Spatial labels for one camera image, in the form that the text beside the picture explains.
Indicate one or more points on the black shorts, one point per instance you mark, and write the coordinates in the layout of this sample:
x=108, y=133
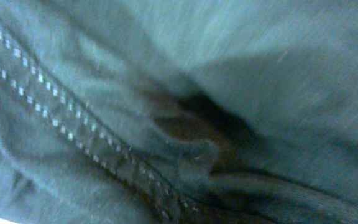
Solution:
x=179, y=111

